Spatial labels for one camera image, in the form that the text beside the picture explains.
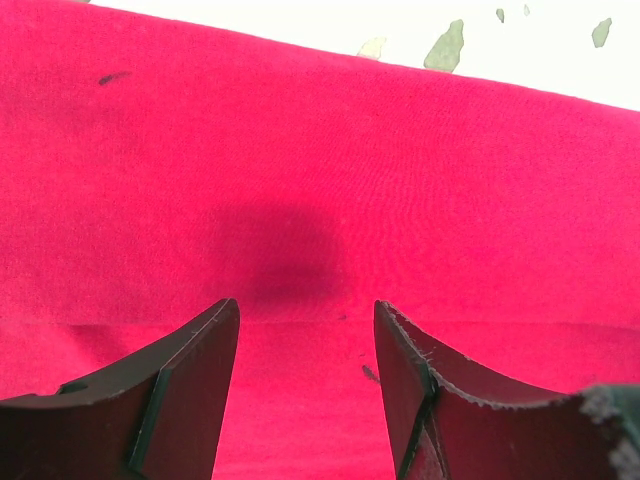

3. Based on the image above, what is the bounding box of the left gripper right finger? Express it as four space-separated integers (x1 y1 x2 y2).
374 301 639 480

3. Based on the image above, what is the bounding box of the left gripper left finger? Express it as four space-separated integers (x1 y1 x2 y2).
1 299 240 479

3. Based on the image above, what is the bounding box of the crimson pink t shirt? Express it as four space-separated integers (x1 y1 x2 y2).
1 1 639 479

